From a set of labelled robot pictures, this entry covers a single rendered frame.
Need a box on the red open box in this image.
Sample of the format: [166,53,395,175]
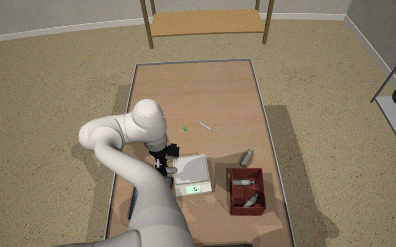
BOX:
[230,168,266,216]

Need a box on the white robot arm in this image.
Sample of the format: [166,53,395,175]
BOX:
[52,99,195,247]

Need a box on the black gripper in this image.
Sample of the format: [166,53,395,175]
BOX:
[149,145,168,176]

